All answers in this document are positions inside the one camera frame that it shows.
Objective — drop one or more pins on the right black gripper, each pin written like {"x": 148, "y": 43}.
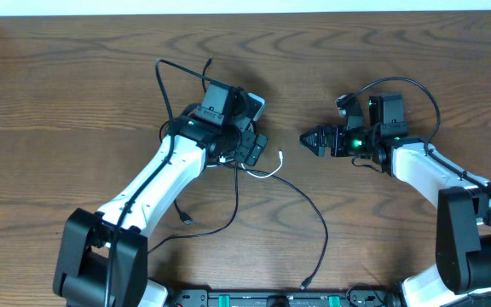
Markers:
{"x": 336, "y": 133}

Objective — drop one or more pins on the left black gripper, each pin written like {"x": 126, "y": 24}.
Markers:
{"x": 252, "y": 147}

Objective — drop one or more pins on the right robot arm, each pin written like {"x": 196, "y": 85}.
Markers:
{"x": 461, "y": 275}

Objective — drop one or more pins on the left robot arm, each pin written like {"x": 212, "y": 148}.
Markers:
{"x": 103, "y": 255}

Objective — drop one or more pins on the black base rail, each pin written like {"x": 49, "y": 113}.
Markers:
{"x": 362, "y": 296}

